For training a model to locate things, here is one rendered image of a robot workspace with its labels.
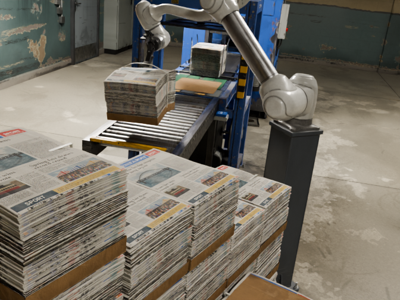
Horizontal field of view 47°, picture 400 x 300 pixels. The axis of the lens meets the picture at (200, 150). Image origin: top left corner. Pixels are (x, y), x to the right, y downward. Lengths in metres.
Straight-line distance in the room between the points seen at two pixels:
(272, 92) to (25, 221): 1.53
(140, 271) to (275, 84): 1.26
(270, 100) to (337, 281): 1.38
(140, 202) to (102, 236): 0.34
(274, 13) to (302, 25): 5.18
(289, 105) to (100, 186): 1.35
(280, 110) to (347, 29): 9.01
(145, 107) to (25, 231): 1.63
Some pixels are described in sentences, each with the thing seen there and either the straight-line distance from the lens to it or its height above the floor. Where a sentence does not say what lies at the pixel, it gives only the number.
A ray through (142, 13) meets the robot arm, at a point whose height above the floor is 1.46.
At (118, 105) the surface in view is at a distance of 2.48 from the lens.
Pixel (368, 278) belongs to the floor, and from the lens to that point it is 3.22.
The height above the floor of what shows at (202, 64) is 0.91.
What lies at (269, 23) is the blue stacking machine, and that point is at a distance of 5.90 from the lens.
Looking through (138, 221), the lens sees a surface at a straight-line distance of 1.26.
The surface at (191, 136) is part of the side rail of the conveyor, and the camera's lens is 2.74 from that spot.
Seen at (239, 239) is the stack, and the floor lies 0.79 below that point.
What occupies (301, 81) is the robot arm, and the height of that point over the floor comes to 1.25.
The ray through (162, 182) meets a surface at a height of 1.07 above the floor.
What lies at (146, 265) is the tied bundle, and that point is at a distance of 1.24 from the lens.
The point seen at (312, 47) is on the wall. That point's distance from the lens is 11.11.
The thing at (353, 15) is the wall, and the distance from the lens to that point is 11.10.
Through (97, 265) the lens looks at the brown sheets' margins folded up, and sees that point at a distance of 1.08.
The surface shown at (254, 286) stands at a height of 0.60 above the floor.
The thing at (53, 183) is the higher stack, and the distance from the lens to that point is 0.95.
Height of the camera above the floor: 1.70
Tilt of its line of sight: 21 degrees down
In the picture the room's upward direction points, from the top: 6 degrees clockwise
